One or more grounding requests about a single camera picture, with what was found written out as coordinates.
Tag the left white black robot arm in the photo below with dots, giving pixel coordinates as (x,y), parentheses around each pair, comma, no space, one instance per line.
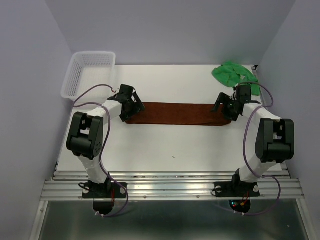
(89,131)

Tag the brown microfiber towel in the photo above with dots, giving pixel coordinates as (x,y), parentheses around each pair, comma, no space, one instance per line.
(184,114)

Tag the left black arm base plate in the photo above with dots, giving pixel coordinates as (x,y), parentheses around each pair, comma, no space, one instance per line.
(107,190)

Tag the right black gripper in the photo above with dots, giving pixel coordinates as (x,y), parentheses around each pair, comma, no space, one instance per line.
(222,97)

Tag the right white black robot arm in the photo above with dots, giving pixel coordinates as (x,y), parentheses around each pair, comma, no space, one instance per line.
(275,140)

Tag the aluminium extrusion rail frame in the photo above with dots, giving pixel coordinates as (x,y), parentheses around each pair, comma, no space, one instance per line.
(165,163)

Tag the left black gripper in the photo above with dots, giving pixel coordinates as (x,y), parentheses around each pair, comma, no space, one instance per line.
(137,107)

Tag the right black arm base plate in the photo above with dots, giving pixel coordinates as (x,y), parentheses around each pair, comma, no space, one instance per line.
(224,189)

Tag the white perforated plastic basket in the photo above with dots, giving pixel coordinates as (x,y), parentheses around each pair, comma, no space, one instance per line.
(86,70)

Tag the green microfiber towel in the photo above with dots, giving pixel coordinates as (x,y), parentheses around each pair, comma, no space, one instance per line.
(231,74)

